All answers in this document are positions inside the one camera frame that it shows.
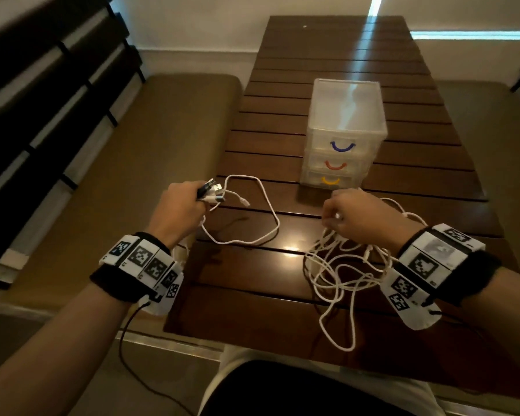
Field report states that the clear drawer blue handle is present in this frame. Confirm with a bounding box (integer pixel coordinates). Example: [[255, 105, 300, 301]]
[[305, 127, 387, 157]]

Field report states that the person's left hand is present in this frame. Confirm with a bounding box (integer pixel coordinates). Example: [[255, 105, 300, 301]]
[[146, 180, 211, 250]]

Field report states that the black marker wristband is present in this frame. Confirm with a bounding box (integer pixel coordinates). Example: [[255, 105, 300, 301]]
[[90, 232, 184, 304], [380, 224, 502, 308]]

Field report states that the thin black camera cable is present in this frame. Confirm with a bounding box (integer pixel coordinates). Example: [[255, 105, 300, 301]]
[[119, 300, 196, 416]]

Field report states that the clear plastic three-drawer organiser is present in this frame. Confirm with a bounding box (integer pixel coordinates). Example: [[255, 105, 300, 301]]
[[299, 78, 389, 190]]

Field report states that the brown bench cushion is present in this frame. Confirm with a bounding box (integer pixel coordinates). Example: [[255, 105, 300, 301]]
[[8, 73, 243, 310], [436, 81, 520, 282]]

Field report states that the person's black garment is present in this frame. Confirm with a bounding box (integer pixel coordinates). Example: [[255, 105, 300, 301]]
[[201, 360, 417, 416]]

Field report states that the tangle of white cables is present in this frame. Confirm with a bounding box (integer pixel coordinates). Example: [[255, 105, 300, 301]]
[[303, 196, 430, 352]]

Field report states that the brown slatted wooden table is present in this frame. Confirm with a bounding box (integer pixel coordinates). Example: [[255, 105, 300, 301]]
[[164, 16, 520, 399]]

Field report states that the clear drawer red handle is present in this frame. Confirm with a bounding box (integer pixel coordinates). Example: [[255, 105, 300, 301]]
[[302, 150, 376, 174]]

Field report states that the clear drawer yellow handle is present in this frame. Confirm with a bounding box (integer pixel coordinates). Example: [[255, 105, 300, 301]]
[[299, 168, 367, 190]]

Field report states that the person's right hand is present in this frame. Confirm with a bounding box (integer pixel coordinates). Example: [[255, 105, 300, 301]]
[[321, 188, 425, 256]]

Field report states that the person's left forearm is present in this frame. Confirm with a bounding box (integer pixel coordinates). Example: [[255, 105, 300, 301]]
[[0, 283, 133, 416]]

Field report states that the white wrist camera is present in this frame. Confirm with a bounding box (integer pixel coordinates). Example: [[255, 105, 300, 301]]
[[140, 272, 185, 317], [380, 272, 443, 331]]

